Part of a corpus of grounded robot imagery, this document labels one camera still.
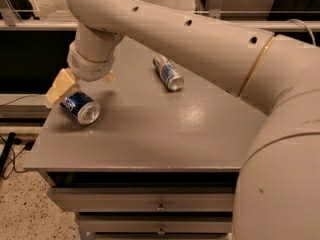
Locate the grey drawer cabinet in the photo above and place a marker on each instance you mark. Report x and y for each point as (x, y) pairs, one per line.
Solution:
(148, 139)

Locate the blue pepsi can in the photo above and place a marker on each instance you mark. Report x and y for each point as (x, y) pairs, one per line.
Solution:
(84, 109)

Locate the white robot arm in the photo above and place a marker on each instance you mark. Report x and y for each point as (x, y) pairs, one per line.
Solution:
(277, 193)

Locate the slim blue silver can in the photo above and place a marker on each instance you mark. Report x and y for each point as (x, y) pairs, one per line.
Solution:
(167, 72)

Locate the upper grey drawer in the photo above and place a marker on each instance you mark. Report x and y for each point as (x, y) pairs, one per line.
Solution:
(104, 200)

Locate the grey drawer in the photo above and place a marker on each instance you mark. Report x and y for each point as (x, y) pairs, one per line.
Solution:
(104, 200)
(167, 223)

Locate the lower grey drawer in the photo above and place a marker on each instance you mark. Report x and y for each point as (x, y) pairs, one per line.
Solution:
(167, 223)

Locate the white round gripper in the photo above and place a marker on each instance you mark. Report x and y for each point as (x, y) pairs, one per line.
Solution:
(89, 69)

